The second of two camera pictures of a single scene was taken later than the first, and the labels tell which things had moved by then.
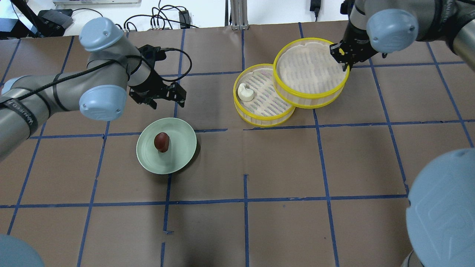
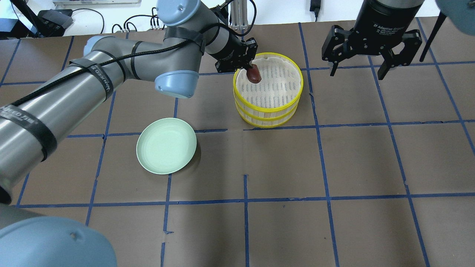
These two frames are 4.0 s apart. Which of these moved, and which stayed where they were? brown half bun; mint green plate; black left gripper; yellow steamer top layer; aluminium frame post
Moved: brown half bun; black left gripper; yellow steamer top layer
Stayed: mint green plate; aluminium frame post
